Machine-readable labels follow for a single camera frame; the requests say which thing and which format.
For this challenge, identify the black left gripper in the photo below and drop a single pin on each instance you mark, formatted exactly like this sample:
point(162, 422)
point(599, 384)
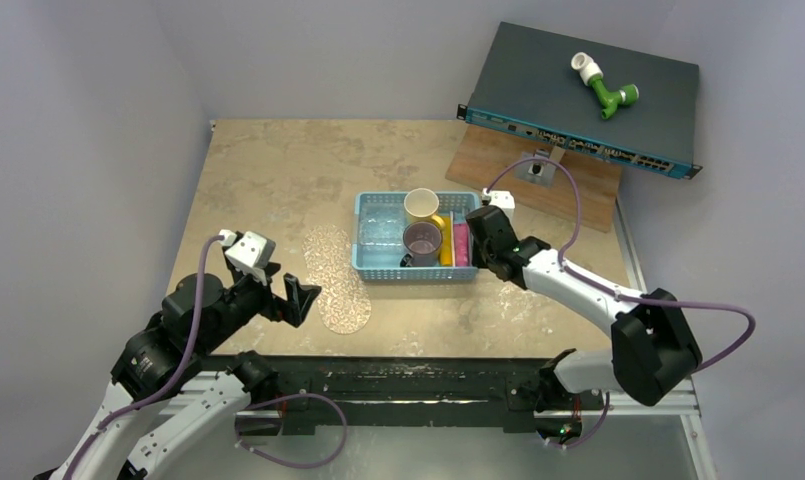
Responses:
point(298, 299)

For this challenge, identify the light blue perforated basket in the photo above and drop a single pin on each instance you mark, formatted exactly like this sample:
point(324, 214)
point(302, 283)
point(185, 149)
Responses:
point(385, 265)

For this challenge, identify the wooden board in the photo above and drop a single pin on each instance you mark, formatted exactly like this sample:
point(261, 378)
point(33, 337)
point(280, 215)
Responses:
point(484, 153)

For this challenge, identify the textured clear oval tray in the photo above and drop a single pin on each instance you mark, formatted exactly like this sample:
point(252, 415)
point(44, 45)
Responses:
point(344, 304)

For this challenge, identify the yellow mug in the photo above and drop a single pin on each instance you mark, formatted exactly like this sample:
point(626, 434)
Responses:
point(422, 205)

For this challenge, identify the pink toothpaste tube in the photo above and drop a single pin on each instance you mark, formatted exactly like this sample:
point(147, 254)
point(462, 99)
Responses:
point(461, 248)

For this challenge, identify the purple mug black handle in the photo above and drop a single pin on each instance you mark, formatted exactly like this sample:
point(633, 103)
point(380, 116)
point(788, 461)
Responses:
point(422, 242)

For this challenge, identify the green white pipe fitting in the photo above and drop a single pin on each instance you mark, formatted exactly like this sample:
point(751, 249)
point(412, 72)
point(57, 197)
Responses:
point(593, 77)

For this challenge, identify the grey metal camera mount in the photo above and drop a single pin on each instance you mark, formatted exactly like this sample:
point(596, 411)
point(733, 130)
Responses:
point(539, 166)

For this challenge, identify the dark grey network switch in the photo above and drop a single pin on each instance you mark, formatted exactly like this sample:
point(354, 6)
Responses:
point(527, 88)

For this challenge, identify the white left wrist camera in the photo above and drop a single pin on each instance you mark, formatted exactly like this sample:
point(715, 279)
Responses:
point(257, 251)

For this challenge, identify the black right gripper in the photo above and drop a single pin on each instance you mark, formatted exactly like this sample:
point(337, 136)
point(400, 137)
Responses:
point(480, 238)

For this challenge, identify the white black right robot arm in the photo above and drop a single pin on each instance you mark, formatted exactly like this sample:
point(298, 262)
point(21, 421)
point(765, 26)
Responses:
point(652, 347)

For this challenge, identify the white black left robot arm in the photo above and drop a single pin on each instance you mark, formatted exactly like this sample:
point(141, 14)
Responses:
point(121, 441)

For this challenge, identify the black metal base frame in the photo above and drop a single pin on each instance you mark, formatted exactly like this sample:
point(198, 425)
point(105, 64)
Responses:
point(298, 394)

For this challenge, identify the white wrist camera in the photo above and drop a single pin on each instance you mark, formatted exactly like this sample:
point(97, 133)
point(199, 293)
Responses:
point(501, 199)
point(257, 251)

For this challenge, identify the clear textured square dish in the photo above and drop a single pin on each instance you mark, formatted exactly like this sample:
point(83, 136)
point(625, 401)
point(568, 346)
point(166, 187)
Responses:
point(381, 226)

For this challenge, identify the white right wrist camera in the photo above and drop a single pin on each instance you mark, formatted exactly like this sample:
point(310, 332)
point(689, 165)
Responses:
point(501, 199)

